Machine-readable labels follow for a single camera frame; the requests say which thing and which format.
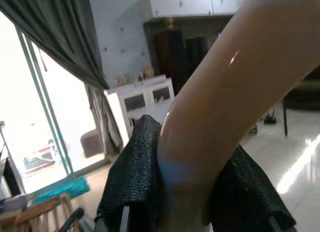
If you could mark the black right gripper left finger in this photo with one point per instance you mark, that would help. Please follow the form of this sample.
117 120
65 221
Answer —
135 179

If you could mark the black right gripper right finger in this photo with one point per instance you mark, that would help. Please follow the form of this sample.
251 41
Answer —
245 199

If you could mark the small black floor object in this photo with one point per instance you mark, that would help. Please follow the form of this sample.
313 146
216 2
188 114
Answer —
271 120

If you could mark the brown ottoman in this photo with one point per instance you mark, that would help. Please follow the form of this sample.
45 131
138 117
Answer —
91 144

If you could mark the black and pink vacuum cleaner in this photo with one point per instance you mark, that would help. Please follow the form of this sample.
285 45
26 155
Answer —
73 217

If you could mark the teal shaggy mat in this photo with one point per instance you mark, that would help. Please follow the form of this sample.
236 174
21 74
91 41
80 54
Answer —
62 192

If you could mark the white glass-door cabinet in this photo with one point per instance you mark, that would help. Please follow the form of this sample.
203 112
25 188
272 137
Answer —
115 104

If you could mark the glass sliding door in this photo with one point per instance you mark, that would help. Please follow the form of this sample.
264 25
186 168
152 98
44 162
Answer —
62 116

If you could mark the wooden slatted rack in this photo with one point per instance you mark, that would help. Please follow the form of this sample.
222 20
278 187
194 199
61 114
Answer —
37 214

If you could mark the dark wooden door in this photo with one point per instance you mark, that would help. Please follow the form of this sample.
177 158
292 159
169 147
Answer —
170 61

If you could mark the grey curtain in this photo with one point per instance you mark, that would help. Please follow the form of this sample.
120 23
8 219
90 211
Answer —
62 29

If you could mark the white wall cabinets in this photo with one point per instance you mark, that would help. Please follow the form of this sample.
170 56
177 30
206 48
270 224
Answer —
187 4

